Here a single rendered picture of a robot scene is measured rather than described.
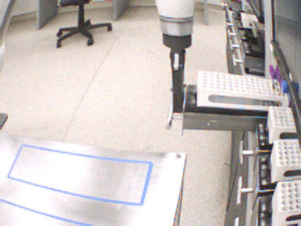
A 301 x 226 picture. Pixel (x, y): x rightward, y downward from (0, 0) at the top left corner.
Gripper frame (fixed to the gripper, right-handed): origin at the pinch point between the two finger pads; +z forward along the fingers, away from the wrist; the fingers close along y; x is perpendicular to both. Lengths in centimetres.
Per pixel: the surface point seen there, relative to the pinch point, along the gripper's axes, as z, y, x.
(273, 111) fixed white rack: -6.6, -12.4, -27.3
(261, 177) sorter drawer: -1.8, -33.4, -23.0
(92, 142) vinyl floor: 80, 84, 54
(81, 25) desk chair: 66, 241, 112
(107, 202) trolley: -2.0, -42.9, 9.4
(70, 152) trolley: -2.0, -28.2, 21.5
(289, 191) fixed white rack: -6, -43, -30
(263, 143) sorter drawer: -1.8, -20.1, -24.0
